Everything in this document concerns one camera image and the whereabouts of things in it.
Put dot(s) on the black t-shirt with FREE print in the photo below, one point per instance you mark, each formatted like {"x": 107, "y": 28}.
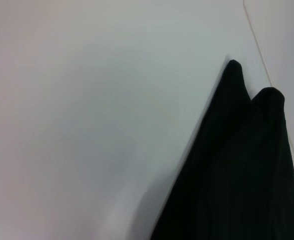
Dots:
{"x": 237, "y": 162}

